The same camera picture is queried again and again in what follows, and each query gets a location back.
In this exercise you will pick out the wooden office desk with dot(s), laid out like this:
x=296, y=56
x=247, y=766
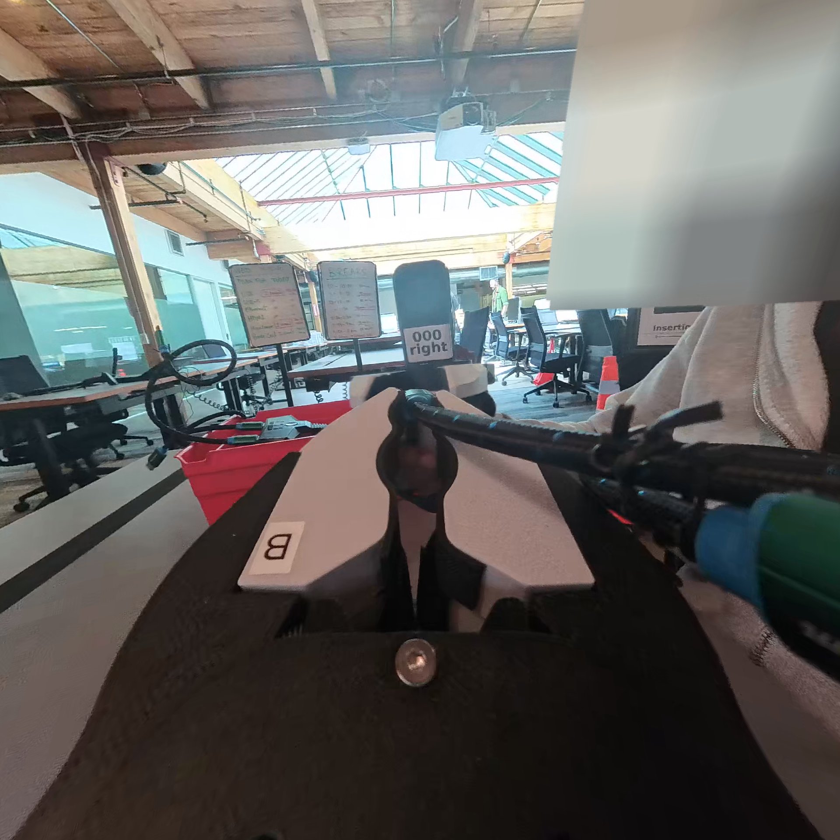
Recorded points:
x=341, y=361
x=65, y=394

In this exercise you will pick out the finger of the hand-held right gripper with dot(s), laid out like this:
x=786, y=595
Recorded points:
x=472, y=382
x=367, y=390

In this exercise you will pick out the orange traffic cone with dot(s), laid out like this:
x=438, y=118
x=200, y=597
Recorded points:
x=608, y=387

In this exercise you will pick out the person's black shirt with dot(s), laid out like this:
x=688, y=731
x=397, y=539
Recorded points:
x=828, y=367

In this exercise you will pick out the black framed marker sign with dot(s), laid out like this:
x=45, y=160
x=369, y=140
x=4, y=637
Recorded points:
x=663, y=328

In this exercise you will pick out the person's right forearm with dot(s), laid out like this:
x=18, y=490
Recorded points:
x=656, y=387

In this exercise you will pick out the white ceiling projector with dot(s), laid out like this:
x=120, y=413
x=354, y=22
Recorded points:
x=463, y=141

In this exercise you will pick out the red plastic bin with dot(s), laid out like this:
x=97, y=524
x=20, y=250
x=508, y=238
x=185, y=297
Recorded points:
x=223, y=479

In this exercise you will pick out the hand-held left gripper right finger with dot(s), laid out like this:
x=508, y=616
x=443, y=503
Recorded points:
x=505, y=525

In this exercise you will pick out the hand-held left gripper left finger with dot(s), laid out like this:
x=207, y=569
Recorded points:
x=328, y=499

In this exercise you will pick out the black tape strip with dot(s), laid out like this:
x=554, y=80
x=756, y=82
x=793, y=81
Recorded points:
x=79, y=538

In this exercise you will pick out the handwritten whiteboard on stand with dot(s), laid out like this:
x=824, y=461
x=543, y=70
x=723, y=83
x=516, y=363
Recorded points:
x=348, y=302
x=269, y=305

